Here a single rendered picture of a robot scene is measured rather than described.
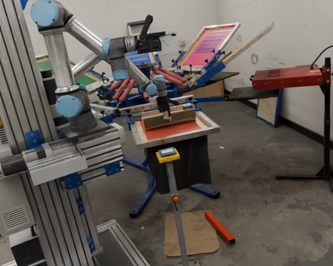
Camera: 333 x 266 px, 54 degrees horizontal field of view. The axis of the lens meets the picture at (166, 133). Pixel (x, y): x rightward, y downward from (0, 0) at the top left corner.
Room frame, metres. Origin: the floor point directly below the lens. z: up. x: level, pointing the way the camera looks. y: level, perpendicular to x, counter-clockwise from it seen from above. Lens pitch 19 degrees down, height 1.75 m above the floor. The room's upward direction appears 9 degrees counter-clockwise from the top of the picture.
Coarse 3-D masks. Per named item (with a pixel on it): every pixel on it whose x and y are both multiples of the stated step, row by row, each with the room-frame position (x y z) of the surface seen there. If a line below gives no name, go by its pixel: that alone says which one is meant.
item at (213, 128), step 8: (144, 112) 2.82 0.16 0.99; (152, 112) 2.82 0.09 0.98; (160, 112) 2.83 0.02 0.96; (200, 112) 2.54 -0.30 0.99; (208, 120) 2.31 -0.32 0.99; (208, 128) 2.13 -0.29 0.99; (216, 128) 2.12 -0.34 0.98; (136, 136) 2.21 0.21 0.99; (168, 136) 2.10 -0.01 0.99; (176, 136) 2.08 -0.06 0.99; (184, 136) 2.09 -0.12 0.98; (192, 136) 2.10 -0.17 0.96; (136, 144) 2.05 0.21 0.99; (144, 144) 2.05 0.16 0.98; (152, 144) 2.06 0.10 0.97; (160, 144) 2.07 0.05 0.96
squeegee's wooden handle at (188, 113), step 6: (192, 108) 2.48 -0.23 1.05; (174, 114) 2.43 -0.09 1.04; (180, 114) 2.44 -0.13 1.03; (186, 114) 2.45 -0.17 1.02; (192, 114) 2.45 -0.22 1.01; (144, 120) 2.40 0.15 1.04; (150, 120) 2.41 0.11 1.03; (156, 120) 2.41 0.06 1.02; (162, 120) 2.42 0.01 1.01; (168, 120) 2.43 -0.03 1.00; (174, 120) 2.43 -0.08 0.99; (144, 126) 2.42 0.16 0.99
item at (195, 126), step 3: (189, 123) 2.42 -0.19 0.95; (192, 123) 2.40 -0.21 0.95; (195, 123) 2.39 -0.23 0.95; (192, 126) 2.34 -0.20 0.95; (195, 126) 2.33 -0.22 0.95; (198, 126) 2.32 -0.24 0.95; (183, 129) 2.30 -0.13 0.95; (186, 129) 2.29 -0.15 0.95; (189, 129) 2.28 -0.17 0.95; (192, 129) 2.27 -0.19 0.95; (195, 129) 2.26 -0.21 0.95; (198, 129) 2.25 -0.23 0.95; (174, 132) 2.27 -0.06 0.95; (177, 132) 2.26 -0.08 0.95; (180, 132) 2.25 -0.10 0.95; (183, 132) 2.23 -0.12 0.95
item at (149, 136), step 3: (141, 123) 2.62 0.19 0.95; (141, 126) 2.55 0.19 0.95; (144, 129) 2.45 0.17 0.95; (144, 132) 2.38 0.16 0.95; (147, 132) 2.36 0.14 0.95; (150, 132) 2.35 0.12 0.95; (171, 132) 2.28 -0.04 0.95; (147, 135) 2.30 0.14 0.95; (150, 135) 2.29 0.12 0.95; (156, 135) 2.27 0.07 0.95; (159, 135) 2.26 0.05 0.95; (162, 135) 2.25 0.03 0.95; (165, 135) 2.24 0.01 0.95; (168, 135) 2.23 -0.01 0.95; (171, 135) 2.22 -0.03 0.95; (147, 138) 2.23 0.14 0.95; (150, 138) 2.23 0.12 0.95; (153, 138) 2.21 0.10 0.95
